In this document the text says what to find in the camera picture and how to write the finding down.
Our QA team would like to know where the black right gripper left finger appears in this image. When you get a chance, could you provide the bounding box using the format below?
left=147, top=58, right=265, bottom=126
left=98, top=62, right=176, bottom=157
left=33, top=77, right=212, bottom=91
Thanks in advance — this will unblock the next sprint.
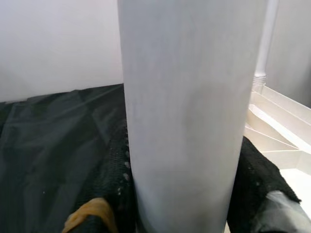
left=62, top=118, right=137, bottom=233

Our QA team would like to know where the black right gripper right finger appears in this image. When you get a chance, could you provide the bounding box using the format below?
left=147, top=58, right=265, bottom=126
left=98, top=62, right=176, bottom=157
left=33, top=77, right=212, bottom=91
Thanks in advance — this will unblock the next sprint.
left=227, top=135, right=311, bottom=233

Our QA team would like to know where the white plastic table leg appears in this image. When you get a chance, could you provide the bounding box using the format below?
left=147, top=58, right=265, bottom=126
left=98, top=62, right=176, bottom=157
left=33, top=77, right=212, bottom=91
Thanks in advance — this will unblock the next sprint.
left=252, top=0, right=280, bottom=85
left=118, top=0, right=264, bottom=233

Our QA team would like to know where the white plastic children table top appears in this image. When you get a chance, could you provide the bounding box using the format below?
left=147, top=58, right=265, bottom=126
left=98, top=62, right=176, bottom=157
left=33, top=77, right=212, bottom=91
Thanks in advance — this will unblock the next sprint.
left=242, top=82, right=311, bottom=233

